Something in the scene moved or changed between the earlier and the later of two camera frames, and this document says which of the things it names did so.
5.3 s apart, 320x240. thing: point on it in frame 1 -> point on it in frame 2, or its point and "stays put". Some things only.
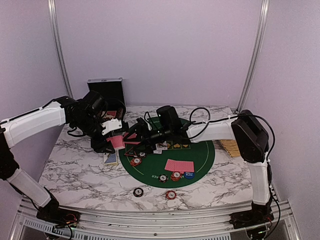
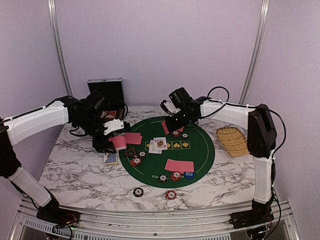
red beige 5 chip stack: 171,195 stays put
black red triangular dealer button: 131,152 stays put
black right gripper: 140,130 -> 171,127
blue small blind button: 189,175 stays put
